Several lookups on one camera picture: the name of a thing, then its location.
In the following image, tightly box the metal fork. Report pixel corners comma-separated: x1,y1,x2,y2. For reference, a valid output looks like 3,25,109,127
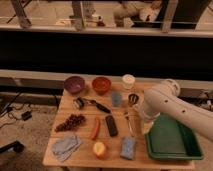
124,112,134,137

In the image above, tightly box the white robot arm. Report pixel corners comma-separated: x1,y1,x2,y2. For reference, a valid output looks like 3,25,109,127
136,79,213,142

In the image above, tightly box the small metal cup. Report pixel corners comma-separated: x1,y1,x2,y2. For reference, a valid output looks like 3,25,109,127
128,93,139,106

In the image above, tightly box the small blue cup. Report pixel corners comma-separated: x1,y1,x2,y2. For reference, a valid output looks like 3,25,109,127
111,92,122,107

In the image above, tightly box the white paper cup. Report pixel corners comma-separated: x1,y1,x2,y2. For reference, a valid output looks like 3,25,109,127
122,74,135,90

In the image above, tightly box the green plastic tray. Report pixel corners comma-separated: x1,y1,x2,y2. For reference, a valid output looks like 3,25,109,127
145,114,203,160

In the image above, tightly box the blue sponge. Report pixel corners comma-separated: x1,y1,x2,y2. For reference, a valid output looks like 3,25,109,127
120,136,136,160

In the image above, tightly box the black rectangular block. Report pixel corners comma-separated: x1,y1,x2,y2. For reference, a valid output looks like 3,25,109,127
105,115,118,137

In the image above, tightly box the orange carrot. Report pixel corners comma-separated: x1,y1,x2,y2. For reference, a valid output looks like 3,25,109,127
90,117,100,140

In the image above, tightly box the orange-red bowl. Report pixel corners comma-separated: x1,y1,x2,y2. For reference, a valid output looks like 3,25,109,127
92,77,111,95

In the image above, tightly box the bunch of dark grapes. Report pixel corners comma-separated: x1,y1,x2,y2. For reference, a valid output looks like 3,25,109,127
55,114,86,132

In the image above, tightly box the purple bowl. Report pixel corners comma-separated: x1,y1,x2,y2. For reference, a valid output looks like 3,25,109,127
64,76,85,94

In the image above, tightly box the blue crumpled cloth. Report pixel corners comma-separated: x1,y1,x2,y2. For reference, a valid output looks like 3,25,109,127
52,134,82,162

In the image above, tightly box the black power adapter with cable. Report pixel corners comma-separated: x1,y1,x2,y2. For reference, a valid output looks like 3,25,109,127
0,93,32,121

